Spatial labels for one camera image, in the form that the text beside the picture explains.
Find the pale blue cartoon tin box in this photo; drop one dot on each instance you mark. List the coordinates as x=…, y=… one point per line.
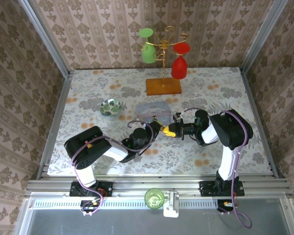
x=149, y=109

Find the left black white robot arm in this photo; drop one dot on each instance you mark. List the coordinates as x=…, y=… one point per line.
x=88, y=144

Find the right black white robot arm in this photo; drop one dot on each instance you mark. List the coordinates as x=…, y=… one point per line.
x=231, y=127

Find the floral tablecloth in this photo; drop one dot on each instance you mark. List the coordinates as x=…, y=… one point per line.
x=181, y=156

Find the green leaf pattern bowl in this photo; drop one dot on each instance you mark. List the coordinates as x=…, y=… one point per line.
x=110, y=107

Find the red wine glass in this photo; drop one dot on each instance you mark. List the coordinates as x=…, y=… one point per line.
x=179, y=67

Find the green glass cup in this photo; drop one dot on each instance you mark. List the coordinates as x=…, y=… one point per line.
x=154, y=198

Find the green wine glass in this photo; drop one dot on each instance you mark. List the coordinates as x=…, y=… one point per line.
x=148, y=54

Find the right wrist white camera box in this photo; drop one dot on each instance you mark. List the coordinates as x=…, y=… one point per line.
x=177, y=117

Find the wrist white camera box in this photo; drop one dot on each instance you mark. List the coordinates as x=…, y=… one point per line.
x=177, y=117
x=145, y=125

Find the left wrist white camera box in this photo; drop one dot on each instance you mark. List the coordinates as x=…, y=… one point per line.
x=145, y=125

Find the aluminium frame cross rails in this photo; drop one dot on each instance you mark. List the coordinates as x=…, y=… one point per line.
x=161, y=182

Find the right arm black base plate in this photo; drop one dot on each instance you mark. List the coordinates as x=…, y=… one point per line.
x=207, y=188

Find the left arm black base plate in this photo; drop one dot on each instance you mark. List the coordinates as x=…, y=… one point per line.
x=105, y=189

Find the aluminium frame side rail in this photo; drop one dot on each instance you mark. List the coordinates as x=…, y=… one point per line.
x=256, y=115
x=60, y=115

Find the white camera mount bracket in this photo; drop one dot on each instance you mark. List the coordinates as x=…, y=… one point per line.
x=171, y=208

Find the aluminium frame post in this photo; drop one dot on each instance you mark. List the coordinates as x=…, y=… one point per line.
x=262, y=36
x=46, y=36

